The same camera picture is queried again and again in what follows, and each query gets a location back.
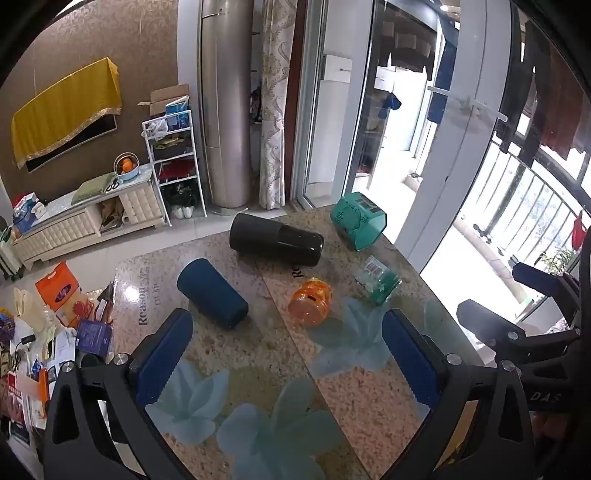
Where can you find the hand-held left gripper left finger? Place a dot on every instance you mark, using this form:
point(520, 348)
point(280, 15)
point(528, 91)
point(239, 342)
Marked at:
point(162, 357)

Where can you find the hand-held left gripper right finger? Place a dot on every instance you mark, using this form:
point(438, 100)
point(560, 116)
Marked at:
point(410, 362)

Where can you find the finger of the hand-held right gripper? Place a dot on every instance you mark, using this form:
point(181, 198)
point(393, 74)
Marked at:
point(542, 279)
point(491, 323)

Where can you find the dark blue cup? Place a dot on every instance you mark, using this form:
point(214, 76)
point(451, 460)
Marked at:
point(212, 293)

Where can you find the clear green-label cup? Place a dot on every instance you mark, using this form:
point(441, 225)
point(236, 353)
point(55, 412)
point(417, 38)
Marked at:
point(377, 279)

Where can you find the orange translucent cup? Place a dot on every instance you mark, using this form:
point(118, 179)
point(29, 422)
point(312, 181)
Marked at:
point(310, 302)

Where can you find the teal hexagonal box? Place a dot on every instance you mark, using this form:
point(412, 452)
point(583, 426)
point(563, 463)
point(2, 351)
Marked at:
point(358, 221)

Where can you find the black cup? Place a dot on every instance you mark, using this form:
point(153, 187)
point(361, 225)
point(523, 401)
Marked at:
point(277, 240)

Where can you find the green potted plant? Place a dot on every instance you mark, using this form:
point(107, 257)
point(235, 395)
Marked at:
point(557, 260)

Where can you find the red hanging cloth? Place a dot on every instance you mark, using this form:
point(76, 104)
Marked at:
point(579, 230)

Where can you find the purple box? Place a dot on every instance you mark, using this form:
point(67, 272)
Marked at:
point(93, 336)

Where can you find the balcony railing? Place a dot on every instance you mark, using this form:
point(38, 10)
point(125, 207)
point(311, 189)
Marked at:
point(545, 173)

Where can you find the orange shopping bag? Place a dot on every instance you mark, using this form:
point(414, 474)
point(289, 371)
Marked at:
point(60, 291)

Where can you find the pile of papers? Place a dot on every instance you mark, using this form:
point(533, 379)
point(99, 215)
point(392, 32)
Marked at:
point(32, 374)

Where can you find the cream cloth bag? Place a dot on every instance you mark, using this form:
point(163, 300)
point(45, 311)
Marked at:
point(28, 308)

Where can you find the white shoes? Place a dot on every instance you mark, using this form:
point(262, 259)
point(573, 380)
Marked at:
point(182, 211)

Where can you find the white tv cabinet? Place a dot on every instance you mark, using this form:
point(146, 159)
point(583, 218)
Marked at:
point(87, 219)

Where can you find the dark red hanging garment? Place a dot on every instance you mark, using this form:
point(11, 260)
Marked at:
point(562, 110)

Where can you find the scissors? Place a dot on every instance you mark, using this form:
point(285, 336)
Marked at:
point(112, 185)

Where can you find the green cushion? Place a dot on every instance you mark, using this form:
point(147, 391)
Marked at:
point(92, 188)

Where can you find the black hanging pants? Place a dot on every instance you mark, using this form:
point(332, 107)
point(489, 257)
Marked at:
point(524, 87)

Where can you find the fruit basket with oranges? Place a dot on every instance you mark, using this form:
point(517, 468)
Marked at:
point(127, 168)

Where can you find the blue tissue box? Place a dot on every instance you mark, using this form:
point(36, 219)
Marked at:
point(27, 217)

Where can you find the white metal shelf rack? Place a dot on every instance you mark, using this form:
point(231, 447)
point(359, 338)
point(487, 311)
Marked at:
point(148, 147)

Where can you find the blue hanging shirt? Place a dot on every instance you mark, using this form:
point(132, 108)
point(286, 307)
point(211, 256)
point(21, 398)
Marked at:
point(445, 78)

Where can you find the white plastic bag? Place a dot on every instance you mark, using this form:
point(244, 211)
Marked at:
point(156, 128)

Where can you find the blue carton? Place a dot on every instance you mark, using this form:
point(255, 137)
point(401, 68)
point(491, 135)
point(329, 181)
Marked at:
point(178, 117)

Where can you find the silver standing air conditioner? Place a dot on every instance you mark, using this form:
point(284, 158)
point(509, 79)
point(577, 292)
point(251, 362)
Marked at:
point(226, 106)

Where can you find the cardboard box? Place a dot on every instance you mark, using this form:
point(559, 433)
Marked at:
point(167, 98)

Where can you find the yellow cloth cover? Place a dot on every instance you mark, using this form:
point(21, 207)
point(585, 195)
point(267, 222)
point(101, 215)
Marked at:
point(67, 106)

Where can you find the row of dark hanging clothes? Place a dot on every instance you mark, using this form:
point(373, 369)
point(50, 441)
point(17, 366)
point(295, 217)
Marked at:
point(406, 44)

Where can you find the beige patterned curtain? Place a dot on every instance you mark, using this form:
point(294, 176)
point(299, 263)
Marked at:
point(273, 101)

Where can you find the white sliding door frame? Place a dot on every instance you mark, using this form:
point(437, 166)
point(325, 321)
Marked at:
point(461, 147)

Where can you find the black wall television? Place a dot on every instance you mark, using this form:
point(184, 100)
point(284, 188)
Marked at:
point(74, 141)

